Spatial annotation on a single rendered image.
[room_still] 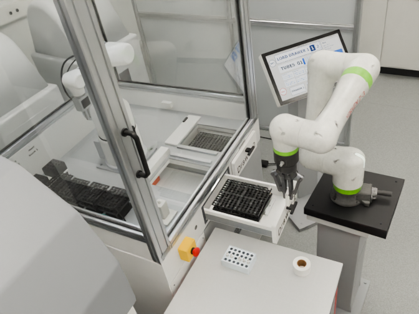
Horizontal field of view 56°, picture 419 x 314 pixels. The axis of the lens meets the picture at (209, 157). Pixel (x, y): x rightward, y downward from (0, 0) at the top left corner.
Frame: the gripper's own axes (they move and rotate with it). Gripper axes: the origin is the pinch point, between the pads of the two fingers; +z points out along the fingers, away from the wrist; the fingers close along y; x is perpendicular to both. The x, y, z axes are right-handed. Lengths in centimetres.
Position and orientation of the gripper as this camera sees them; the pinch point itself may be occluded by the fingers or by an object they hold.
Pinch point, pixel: (288, 198)
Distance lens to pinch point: 163.3
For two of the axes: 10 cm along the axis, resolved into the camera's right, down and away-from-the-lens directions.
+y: 8.8, 1.7, -4.4
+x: 4.4, -6.2, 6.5
